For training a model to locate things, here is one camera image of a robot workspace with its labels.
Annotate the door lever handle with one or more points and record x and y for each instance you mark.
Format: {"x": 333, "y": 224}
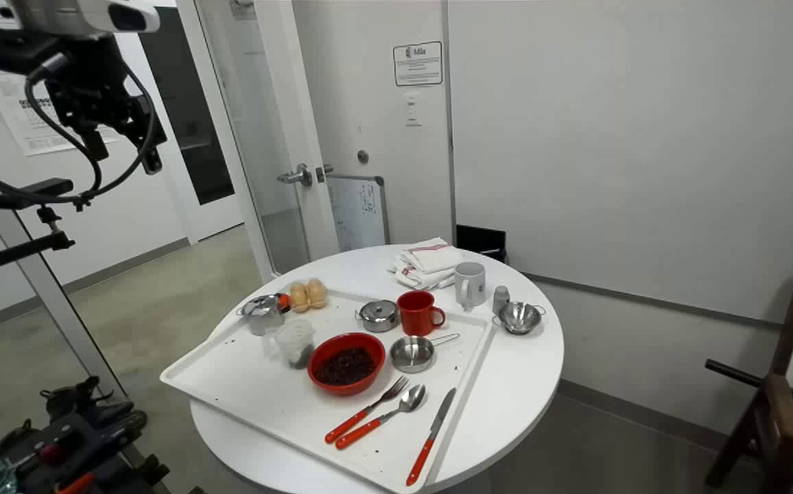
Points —
{"x": 301, "y": 177}

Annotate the red handled spoon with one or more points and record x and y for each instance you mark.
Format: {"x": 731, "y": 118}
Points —
{"x": 407, "y": 402}

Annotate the clear plastic cup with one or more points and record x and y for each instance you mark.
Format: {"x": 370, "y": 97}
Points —
{"x": 296, "y": 343}

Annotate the black box by wall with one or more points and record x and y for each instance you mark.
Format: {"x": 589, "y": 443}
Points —
{"x": 485, "y": 240}

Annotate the wall sign plaque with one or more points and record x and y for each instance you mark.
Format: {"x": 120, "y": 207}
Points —
{"x": 419, "y": 63}

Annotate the small whiteboard on floor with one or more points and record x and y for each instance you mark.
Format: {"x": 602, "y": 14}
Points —
{"x": 362, "y": 208}

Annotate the black camera on tripod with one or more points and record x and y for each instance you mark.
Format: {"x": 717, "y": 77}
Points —
{"x": 42, "y": 196}

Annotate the white red striped cloth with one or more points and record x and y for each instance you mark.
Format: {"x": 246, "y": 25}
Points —
{"x": 426, "y": 265}

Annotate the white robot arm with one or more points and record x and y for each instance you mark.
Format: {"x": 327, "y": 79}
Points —
{"x": 34, "y": 27}

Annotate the red handled fork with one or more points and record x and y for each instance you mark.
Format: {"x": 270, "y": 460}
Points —
{"x": 395, "y": 390}

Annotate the steel salt shaker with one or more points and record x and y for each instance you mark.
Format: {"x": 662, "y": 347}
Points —
{"x": 500, "y": 300}

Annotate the white plastic serving tray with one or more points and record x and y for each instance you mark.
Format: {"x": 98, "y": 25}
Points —
{"x": 268, "y": 405}

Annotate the black red tools pile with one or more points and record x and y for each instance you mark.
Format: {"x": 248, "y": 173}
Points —
{"x": 85, "y": 446}

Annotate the red bowl with beans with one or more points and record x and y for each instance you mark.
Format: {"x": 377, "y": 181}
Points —
{"x": 348, "y": 363}

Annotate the dark wooden chair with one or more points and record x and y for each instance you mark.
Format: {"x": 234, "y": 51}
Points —
{"x": 766, "y": 427}

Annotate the steel bowl on table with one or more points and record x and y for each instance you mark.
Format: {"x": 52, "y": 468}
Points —
{"x": 519, "y": 317}

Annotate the red handled knife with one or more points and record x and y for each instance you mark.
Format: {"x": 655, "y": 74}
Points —
{"x": 419, "y": 465}

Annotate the small steel bowl on tray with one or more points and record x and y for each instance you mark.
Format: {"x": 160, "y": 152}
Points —
{"x": 414, "y": 355}

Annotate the small orange round object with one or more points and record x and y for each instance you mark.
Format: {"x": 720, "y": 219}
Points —
{"x": 283, "y": 302}

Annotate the red ceramic mug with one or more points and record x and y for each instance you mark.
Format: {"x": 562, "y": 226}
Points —
{"x": 422, "y": 313}

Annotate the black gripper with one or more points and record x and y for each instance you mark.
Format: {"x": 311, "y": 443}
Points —
{"x": 91, "y": 85}

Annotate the white grey mug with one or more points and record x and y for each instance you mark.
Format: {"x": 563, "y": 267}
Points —
{"x": 471, "y": 284}

